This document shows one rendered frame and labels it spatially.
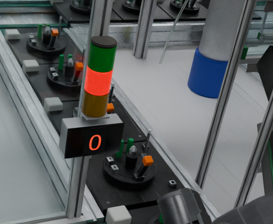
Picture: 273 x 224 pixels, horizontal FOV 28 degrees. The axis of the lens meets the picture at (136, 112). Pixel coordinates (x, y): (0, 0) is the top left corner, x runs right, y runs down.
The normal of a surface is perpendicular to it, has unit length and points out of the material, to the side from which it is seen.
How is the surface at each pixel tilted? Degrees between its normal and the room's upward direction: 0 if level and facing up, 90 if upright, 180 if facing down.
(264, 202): 42
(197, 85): 90
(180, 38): 90
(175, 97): 0
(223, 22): 90
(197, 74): 90
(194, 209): 55
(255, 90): 0
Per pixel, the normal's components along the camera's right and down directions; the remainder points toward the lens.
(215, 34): -0.47, 0.38
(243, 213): -0.46, -0.30
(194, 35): 0.41, 0.53
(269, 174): -0.95, 0.00
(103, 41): 0.16, -0.85
